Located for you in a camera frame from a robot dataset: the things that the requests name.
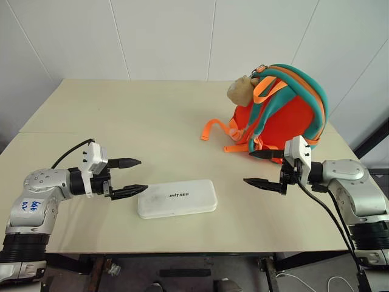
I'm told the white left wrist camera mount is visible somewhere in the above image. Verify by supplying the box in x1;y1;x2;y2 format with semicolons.
79;142;109;199

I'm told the rusty brown table leg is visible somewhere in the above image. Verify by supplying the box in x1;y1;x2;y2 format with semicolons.
89;257;106;292

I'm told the orange and teal backpack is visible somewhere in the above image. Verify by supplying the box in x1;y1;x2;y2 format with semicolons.
200;63;331;165

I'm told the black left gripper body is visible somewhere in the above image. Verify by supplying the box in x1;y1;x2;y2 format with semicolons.
91;165;115;201

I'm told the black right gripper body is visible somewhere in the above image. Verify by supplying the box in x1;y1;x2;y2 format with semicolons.
279;158;305;196

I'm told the beige plush toy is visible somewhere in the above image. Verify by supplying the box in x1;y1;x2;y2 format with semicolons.
227;75;260;108

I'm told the black metal table frame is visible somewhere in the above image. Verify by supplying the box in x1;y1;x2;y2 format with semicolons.
41;251;359;292

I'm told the black metal stand frame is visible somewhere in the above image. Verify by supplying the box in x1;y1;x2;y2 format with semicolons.
353;116;389;159

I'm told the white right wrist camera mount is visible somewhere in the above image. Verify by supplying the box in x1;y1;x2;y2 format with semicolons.
283;135;314;181

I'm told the flat black bar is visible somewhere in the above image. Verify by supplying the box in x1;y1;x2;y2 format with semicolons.
159;268;212;279

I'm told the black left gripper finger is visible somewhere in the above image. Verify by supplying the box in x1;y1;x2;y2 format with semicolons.
111;184;150;201
108;158;142;170

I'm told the white floor cable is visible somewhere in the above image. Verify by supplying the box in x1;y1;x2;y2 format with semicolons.
327;276;345;292
274;273;308;285

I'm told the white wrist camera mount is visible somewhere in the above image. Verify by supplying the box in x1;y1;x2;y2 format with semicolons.
79;142;109;199
283;135;314;181

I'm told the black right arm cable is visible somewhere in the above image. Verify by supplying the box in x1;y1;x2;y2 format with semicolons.
296;178;373;292

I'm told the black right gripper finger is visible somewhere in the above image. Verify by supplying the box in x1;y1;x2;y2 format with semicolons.
250;148;287;159
243;178;283;195

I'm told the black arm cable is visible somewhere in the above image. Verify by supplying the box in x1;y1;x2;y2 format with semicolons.
296;178;373;292
50;138;96;170

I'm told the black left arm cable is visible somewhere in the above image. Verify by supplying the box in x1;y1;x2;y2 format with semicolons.
50;138;96;170

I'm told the white rectangular case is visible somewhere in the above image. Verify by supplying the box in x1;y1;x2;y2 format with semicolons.
136;178;218;220

